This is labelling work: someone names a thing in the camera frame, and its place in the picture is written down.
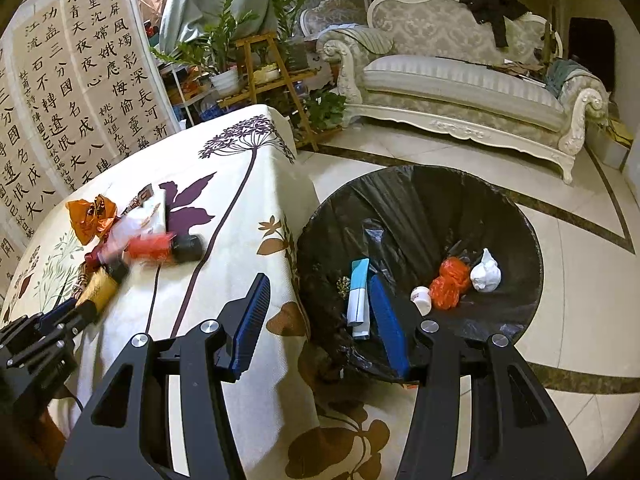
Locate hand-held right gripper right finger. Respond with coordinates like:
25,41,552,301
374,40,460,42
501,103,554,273
369,274,587,480

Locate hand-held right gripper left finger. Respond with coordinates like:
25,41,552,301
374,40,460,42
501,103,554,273
55,272,272,480

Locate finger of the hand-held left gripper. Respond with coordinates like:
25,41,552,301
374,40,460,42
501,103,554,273
15,305,101,361
30,299,80,331

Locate small white jar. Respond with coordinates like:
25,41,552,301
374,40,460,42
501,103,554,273
411,286,434,317

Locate blue and white tube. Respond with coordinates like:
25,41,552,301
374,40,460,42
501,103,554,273
346,258,374,339

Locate yellow labelled dark bottle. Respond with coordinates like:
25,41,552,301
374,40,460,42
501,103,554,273
75,262,131,316

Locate orange plastic bag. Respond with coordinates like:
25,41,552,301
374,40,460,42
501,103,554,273
429,256,474,311

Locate orange wrapper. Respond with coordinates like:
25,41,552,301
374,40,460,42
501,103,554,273
66,194,119,247

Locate white plastic bag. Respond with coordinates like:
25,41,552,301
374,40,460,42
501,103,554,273
470,248,503,294

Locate red labelled bottle black cap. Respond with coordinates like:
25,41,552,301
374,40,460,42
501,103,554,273
125,232,204,264

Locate bin with black liner bag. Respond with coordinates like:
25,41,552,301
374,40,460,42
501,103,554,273
296,164,544,386

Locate white printed paper packet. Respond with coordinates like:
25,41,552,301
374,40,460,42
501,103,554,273
107,201,169,254

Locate floral tablecloth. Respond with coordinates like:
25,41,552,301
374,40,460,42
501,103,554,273
0,104,391,480

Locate small leafy green plant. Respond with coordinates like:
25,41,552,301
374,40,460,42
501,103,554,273
300,90,349,129

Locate wooden plant stand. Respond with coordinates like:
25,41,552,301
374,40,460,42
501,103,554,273
217,32,321,152

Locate ornate white sofa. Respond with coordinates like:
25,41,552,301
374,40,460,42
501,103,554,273
317,0,609,184

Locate leafy plant in white pot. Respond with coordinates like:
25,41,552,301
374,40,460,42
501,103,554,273
150,0,261,97

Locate clutter of papers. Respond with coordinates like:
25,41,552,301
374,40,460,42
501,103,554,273
492,60,546,81

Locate box with yellow bag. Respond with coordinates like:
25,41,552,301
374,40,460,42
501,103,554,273
602,120,636,171

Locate teal knitted cloth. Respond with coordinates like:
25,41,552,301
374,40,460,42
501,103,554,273
545,59,581,96

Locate ornate white armchair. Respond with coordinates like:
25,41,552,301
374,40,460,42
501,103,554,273
300,0,371,37

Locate tall plant in dark pot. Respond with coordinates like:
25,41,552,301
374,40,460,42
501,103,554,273
252,0,321,71

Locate black jacket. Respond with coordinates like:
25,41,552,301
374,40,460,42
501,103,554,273
459,0,531,49

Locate calligraphy wall hanging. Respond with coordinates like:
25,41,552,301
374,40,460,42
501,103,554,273
0,0,184,302

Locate white wire storage rack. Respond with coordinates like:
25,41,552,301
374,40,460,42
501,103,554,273
160,60,226,126

